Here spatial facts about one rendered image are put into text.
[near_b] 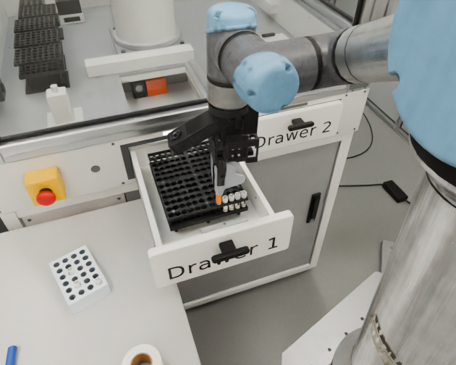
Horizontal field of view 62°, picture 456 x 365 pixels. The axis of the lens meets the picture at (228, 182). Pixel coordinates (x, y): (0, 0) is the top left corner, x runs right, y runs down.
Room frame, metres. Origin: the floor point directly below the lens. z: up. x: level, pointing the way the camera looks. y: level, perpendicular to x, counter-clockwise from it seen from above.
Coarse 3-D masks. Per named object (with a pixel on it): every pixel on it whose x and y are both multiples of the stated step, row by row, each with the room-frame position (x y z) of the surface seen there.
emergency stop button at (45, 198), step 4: (40, 192) 0.60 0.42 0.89; (44, 192) 0.59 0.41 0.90; (48, 192) 0.60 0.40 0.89; (52, 192) 0.60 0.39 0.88; (36, 196) 0.59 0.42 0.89; (40, 196) 0.59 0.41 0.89; (44, 196) 0.59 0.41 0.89; (48, 196) 0.59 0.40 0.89; (52, 196) 0.59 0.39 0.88; (36, 200) 0.58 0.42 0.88; (40, 200) 0.58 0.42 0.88; (44, 200) 0.59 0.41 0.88; (48, 200) 0.59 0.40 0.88; (52, 200) 0.59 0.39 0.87; (40, 204) 0.59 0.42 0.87; (44, 204) 0.58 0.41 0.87; (48, 204) 0.59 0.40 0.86
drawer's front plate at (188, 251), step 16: (240, 224) 0.48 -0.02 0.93; (256, 224) 0.48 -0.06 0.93; (272, 224) 0.48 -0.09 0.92; (288, 224) 0.49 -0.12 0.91; (192, 240) 0.44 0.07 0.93; (208, 240) 0.44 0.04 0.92; (224, 240) 0.45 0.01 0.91; (240, 240) 0.46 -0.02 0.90; (256, 240) 0.47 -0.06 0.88; (272, 240) 0.48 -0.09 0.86; (288, 240) 0.50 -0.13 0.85; (160, 256) 0.41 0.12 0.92; (176, 256) 0.42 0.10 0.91; (192, 256) 0.43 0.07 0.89; (208, 256) 0.44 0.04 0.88; (240, 256) 0.46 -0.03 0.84; (256, 256) 0.47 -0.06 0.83; (160, 272) 0.40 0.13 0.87; (176, 272) 0.41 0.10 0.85; (192, 272) 0.43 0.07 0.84; (208, 272) 0.44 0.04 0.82
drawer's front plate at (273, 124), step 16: (288, 112) 0.86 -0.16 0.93; (304, 112) 0.87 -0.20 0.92; (320, 112) 0.88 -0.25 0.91; (336, 112) 0.90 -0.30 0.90; (272, 128) 0.83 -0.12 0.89; (304, 128) 0.87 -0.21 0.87; (320, 128) 0.89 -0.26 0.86; (336, 128) 0.90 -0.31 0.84; (272, 144) 0.84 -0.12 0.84; (288, 144) 0.85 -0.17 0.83
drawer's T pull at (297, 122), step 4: (292, 120) 0.85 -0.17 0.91; (296, 120) 0.85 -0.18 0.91; (300, 120) 0.85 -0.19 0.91; (292, 124) 0.84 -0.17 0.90; (296, 124) 0.83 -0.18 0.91; (300, 124) 0.83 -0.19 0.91; (304, 124) 0.83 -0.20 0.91; (308, 124) 0.83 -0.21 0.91; (312, 124) 0.83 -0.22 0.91; (288, 128) 0.82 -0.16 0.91; (292, 128) 0.81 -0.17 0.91; (296, 128) 0.82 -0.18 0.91; (300, 128) 0.82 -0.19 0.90
